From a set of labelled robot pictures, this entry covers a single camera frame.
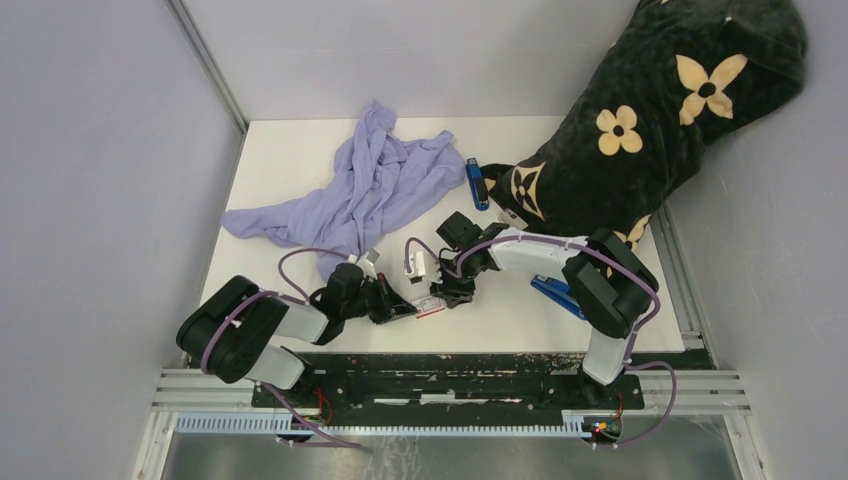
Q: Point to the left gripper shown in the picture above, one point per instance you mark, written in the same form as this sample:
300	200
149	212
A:
391	305

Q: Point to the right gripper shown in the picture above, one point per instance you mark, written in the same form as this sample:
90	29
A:
453	295

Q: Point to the red white staple box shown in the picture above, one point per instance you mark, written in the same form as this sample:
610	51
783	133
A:
428	306

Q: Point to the beige and black stapler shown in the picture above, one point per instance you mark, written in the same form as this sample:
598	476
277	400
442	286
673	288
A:
508	217

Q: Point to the blue stapler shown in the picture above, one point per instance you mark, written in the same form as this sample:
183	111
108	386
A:
559	293
477	184

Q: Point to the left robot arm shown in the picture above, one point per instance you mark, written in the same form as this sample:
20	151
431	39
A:
231	333

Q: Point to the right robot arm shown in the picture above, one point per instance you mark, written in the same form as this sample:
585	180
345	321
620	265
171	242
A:
611	287

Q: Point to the lavender crumpled cloth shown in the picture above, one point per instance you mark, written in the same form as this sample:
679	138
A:
380	184

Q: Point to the black floral blanket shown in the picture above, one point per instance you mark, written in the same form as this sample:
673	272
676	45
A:
682	75

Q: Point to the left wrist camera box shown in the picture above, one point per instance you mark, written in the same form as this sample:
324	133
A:
367	263

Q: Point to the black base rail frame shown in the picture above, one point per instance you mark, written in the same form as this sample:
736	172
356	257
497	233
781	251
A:
333	366

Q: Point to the aluminium rail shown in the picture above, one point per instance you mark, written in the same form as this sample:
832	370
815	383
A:
647	393

